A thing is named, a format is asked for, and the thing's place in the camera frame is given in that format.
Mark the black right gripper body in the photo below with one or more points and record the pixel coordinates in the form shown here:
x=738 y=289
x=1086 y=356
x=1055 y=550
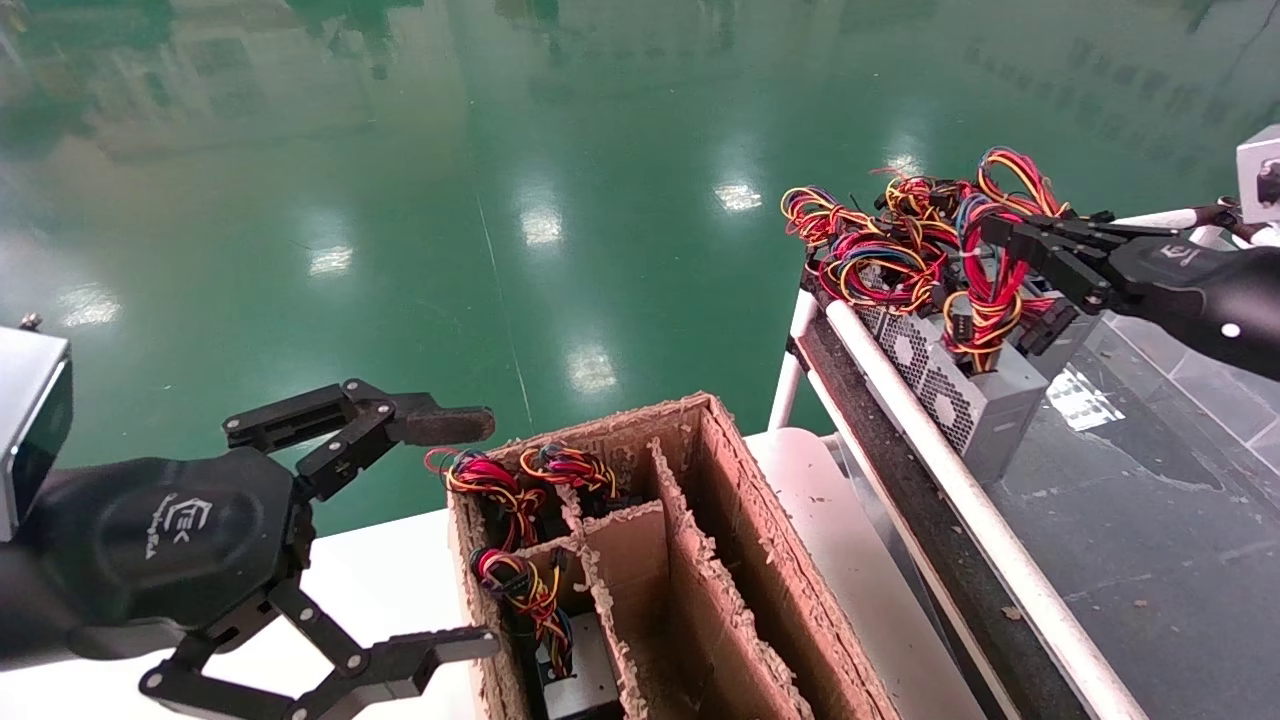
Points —
x=1210 y=300

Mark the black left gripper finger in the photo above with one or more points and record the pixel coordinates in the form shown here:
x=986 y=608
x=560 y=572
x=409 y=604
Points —
x=445 y=425
x=400 y=665

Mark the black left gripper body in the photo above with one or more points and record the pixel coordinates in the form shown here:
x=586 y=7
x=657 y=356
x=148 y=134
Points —
x=170 y=540

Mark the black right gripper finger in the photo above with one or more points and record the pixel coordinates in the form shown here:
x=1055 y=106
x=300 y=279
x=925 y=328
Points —
x=1055 y=260
x=1105 y=228

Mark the white short pipe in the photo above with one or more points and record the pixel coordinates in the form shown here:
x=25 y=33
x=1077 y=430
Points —
x=1268 y=235

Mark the black pipe connector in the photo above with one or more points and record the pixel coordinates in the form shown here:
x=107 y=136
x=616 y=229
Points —
x=1225 y=212

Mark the white leg pipe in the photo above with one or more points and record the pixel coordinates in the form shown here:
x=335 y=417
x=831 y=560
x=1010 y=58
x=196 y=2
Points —
x=785 y=390

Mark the brown divided cardboard box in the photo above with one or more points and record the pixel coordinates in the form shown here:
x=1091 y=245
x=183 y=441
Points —
x=770 y=600

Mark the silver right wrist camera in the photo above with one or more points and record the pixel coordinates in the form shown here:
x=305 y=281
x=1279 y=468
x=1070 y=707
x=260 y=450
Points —
x=1260 y=170

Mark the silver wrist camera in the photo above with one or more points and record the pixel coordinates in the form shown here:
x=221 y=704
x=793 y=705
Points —
x=1260 y=170
x=30 y=430

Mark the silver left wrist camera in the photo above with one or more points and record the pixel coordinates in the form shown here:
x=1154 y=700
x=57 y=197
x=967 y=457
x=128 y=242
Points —
x=30 y=430

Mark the white long rail pipe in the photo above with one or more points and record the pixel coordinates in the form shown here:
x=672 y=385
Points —
x=960 y=490

